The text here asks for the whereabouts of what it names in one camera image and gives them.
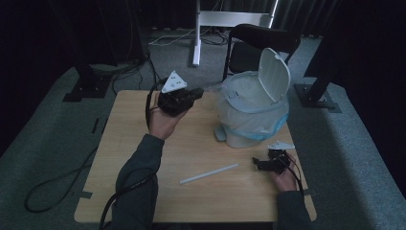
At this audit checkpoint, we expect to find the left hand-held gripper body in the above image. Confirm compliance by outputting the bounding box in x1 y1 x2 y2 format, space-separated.
156 70 198 117

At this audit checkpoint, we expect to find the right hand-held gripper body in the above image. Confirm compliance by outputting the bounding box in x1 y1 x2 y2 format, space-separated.
266 140 297 175

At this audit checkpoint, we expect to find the white paper straw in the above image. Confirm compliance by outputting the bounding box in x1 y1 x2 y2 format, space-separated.
179 163 239 186

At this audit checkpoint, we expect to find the white pedal trash can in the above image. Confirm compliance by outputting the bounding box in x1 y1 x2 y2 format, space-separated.
214 47 292 150

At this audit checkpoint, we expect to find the person's right hand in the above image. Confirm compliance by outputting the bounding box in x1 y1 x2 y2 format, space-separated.
271 152 300 193

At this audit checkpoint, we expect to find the person's left hand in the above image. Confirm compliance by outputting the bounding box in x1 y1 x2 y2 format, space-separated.
147 91 190 141

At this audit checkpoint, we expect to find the white metal stand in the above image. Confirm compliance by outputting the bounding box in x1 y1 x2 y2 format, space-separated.
191 0 281 68

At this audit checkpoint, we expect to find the black chair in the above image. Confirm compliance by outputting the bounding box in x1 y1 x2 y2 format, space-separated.
222 23 302 82

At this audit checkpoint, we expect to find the dark curtain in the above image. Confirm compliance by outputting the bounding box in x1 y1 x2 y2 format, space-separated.
140 0 341 37

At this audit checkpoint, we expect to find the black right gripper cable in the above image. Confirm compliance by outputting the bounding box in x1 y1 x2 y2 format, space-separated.
284 152 306 196

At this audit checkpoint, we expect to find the white trash bag blue drawstring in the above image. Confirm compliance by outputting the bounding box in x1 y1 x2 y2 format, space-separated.
216 71 291 142

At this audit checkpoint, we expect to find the bundle of black cables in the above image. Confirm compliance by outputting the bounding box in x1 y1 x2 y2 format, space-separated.
108 0 162 95

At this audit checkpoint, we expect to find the white floor cable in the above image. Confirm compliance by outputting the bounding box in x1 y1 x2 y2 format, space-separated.
147 27 198 47

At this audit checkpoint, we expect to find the black stand with base plate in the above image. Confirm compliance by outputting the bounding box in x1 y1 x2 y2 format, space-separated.
293 18 343 114
47 0 113 104

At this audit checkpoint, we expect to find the black floor cable loop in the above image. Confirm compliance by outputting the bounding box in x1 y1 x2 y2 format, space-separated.
24 145 100 214

